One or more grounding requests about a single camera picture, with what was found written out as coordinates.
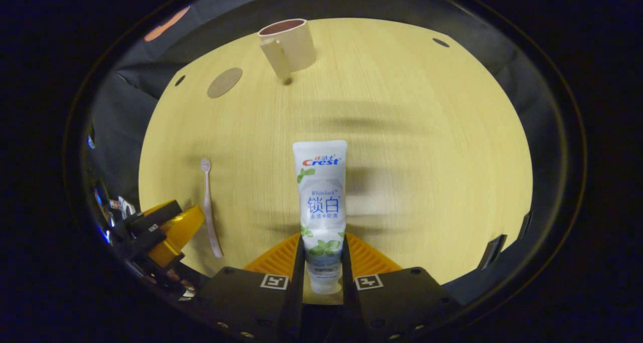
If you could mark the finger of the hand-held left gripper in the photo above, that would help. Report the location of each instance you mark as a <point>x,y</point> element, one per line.
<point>161,212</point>
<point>186,227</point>

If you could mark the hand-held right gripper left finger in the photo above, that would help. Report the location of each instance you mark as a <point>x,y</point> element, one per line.
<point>296,303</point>

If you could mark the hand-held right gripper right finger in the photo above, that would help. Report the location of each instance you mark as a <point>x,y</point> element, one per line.
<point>350,303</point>

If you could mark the pink toothbrush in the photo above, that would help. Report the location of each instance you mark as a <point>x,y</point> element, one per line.
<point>208,212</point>

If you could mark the white toothpaste tube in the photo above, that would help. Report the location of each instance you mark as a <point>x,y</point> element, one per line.
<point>321,202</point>

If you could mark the round brown coaster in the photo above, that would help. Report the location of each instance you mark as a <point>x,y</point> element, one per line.
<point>224,82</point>

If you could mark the beige cup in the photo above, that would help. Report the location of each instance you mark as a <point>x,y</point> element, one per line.
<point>296,44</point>

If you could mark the black backdrop cloth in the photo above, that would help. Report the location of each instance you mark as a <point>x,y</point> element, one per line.
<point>125,132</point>

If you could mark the black desk side bracket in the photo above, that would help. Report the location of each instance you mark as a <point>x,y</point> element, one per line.
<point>492,251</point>
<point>525,225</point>

